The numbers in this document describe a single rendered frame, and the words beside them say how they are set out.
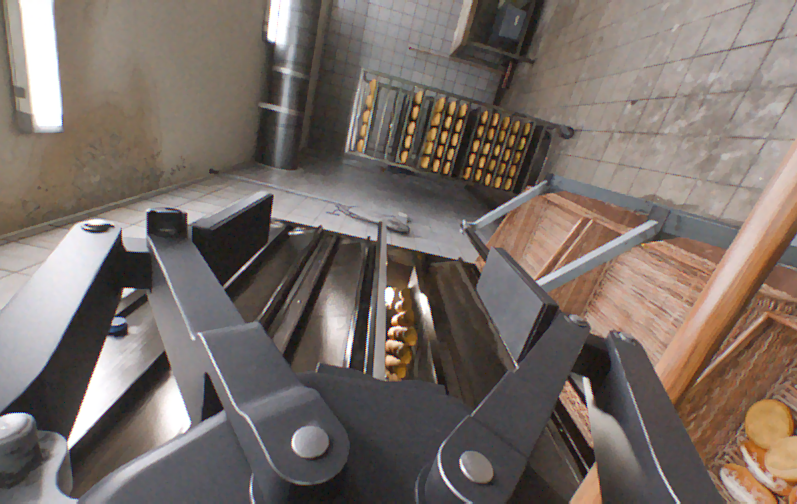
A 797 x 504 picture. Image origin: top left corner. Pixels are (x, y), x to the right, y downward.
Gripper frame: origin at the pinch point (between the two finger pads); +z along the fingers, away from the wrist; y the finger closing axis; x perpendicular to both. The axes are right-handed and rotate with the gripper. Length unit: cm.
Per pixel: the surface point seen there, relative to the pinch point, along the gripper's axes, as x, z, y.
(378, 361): -40, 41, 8
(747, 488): -41, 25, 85
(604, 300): -32, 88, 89
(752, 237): 5.7, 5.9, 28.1
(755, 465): -36, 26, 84
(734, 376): -22, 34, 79
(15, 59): -2, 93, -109
